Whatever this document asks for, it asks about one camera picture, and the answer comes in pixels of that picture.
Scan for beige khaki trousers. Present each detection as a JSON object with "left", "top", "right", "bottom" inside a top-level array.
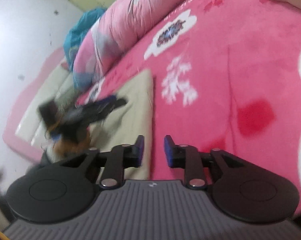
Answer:
[{"left": 90, "top": 69, "right": 153, "bottom": 180}]

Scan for teal striped duvet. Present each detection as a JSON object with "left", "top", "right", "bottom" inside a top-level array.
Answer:
[{"left": 63, "top": 7, "right": 106, "bottom": 72}]

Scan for person left hand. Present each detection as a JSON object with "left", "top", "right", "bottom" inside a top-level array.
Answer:
[{"left": 41, "top": 129, "right": 91, "bottom": 164}]

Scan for pink white headboard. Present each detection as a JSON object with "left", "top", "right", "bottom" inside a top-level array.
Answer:
[{"left": 3, "top": 48, "right": 73, "bottom": 163}]

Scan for pink grey floral quilt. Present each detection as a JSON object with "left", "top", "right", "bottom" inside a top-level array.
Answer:
[{"left": 73, "top": 0, "right": 184, "bottom": 91}]

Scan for pink floral bed blanket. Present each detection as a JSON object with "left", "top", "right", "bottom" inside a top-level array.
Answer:
[{"left": 91, "top": 0, "right": 301, "bottom": 213}]

